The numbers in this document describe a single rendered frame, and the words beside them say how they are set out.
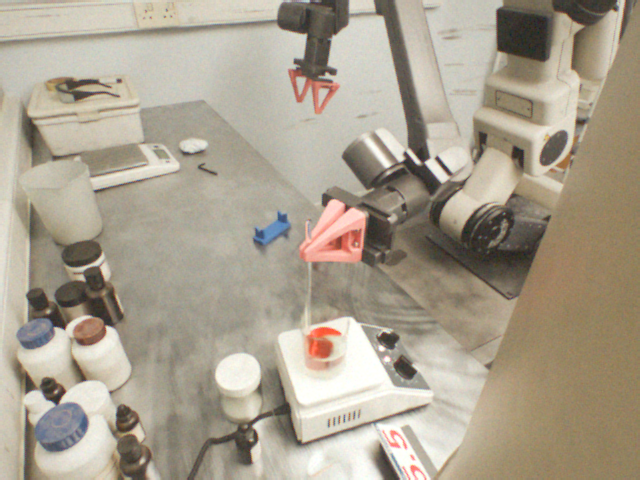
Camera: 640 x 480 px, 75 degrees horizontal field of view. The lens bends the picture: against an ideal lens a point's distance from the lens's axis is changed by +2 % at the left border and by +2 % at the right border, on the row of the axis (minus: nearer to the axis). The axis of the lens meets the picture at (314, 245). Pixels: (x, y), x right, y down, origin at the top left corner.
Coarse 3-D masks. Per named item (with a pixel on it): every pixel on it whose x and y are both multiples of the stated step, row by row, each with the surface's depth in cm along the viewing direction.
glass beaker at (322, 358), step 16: (320, 304) 53; (336, 304) 53; (304, 320) 52; (320, 320) 55; (336, 320) 54; (304, 336) 49; (304, 352) 52; (320, 352) 50; (336, 352) 50; (320, 368) 51; (336, 368) 52
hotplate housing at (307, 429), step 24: (288, 384) 55; (384, 384) 55; (288, 408) 55; (312, 408) 52; (336, 408) 52; (360, 408) 54; (384, 408) 56; (408, 408) 58; (312, 432) 53; (336, 432) 56
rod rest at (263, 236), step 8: (280, 216) 97; (272, 224) 96; (280, 224) 96; (288, 224) 97; (256, 232) 92; (264, 232) 91; (272, 232) 94; (280, 232) 95; (256, 240) 92; (264, 240) 91
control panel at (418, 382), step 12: (360, 324) 64; (372, 336) 63; (384, 348) 61; (396, 348) 63; (384, 360) 59; (396, 360) 60; (396, 372) 58; (420, 372) 61; (396, 384) 55; (408, 384) 57; (420, 384) 58
